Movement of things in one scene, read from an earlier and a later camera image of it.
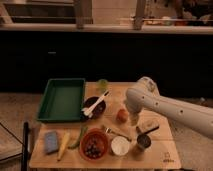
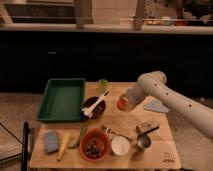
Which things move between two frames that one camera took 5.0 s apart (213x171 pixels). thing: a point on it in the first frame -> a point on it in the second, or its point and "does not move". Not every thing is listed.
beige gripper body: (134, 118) -> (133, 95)
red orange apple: (122, 115) -> (122, 105)
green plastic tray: (63, 100) does not move
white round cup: (120, 145) does not move
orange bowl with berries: (94, 144) does not move
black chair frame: (24, 143) does not move
